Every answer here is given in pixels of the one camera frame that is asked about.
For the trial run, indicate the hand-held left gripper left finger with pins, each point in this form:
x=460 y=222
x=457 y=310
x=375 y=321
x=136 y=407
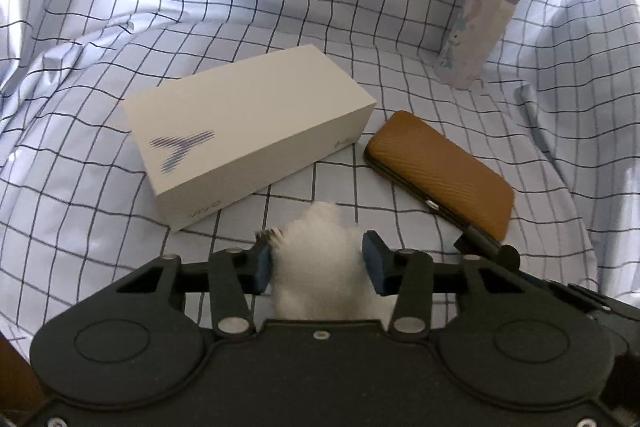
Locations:
x=262 y=267

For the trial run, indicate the brown textured case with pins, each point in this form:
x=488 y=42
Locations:
x=440 y=167

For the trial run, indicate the purple-capped printed bottle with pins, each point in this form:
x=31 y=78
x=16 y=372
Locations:
x=477 y=27

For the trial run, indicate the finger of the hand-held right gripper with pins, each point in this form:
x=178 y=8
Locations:
x=507 y=257

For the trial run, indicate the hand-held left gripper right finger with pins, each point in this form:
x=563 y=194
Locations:
x=375 y=267

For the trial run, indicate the fluffy white plush cloth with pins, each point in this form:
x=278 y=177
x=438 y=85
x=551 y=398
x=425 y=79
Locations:
x=320 y=257

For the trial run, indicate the white cardboard box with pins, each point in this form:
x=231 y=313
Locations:
x=240 y=127

